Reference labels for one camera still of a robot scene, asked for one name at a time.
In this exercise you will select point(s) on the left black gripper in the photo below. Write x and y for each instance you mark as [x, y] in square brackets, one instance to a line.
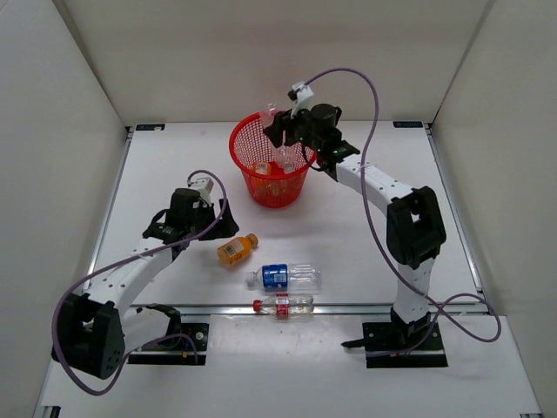
[225, 227]

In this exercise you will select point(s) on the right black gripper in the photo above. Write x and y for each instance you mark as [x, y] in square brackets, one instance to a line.
[277, 130]

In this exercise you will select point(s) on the orange bottle with barcode label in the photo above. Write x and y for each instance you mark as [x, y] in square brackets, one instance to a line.
[237, 249]

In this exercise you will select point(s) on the clear unlabelled plastic bottle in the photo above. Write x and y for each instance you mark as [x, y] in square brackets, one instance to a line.
[285, 152]

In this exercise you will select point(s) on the orange juice bottle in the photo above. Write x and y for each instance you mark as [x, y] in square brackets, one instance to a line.
[262, 168]

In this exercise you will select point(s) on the clear bottle with blue label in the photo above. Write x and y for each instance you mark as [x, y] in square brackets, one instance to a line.
[290, 277]

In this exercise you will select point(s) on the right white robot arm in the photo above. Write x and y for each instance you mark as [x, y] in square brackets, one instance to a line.
[414, 227]

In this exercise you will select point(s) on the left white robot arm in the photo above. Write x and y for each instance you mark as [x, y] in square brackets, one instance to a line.
[95, 330]

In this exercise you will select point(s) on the red plastic mesh bin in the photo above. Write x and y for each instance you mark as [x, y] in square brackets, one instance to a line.
[273, 180]

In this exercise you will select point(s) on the clear bottle with red label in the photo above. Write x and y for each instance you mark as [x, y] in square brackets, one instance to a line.
[283, 306]

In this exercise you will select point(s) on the right black table label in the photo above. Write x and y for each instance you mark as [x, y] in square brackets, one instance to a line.
[407, 124]

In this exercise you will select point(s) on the black table label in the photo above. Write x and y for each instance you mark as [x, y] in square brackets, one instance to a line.
[150, 127]
[407, 124]

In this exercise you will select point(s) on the left black table label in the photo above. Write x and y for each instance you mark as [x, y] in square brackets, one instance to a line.
[150, 127]

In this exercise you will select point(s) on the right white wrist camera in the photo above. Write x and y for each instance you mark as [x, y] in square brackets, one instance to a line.
[300, 95]

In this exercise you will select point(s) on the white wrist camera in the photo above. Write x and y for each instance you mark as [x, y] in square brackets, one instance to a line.
[300, 95]
[204, 187]

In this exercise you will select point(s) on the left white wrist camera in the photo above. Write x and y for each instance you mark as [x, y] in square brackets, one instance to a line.
[204, 187]

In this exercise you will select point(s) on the aluminium rail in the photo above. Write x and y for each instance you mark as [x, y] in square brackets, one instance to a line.
[332, 309]

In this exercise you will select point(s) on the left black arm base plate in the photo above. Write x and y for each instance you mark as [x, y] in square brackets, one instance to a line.
[176, 352]

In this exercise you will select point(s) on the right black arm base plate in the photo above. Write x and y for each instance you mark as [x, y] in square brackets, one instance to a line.
[385, 348]

